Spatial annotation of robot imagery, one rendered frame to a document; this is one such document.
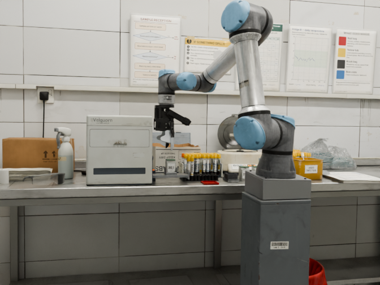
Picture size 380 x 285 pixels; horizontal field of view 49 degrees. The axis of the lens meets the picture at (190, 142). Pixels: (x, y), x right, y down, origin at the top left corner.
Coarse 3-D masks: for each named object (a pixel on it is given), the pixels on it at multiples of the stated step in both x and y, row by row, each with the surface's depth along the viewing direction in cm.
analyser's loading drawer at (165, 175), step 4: (164, 168) 189; (176, 168) 184; (164, 172) 189; (168, 172) 184; (172, 172) 184; (176, 172) 184; (188, 172) 185; (156, 176) 183; (160, 176) 183; (164, 176) 183; (168, 176) 184; (172, 176) 184; (176, 176) 184; (180, 176) 185; (184, 176) 185; (188, 176) 185
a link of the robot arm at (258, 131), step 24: (240, 0) 146; (240, 24) 145; (264, 24) 152; (240, 48) 147; (240, 72) 148; (240, 96) 149; (240, 120) 144; (264, 120) 143; (240, 144) 146; (264, 144) 145
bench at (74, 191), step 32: (0, 192) 164; (32, 192) 166; (64, 192) 169; (96, 192) 172; (128, 192) 175; (160, 192) 178; (192, 192) 181; (224, 192) 184; (320, 192) 197; (352, 192) 201
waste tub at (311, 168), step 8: (296, 160) 202; (304, 160) 200; (312, 160) 201; (320, 160) 203; (296, 168) 202; (304, 168) 201; (312, 168) 202; (320, 168) 203; (304, 176) 201; (312, 176) 202; (320, 176) 203
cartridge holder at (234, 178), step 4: (224, 172) 198; (228, 172) 198; (232, 172) 199; (224, 176) 197; (228, 176) 193; (232, 176) 194; (236, 176) 194; (228, 180) 191; (232, 180) 192; (236, 180) 192
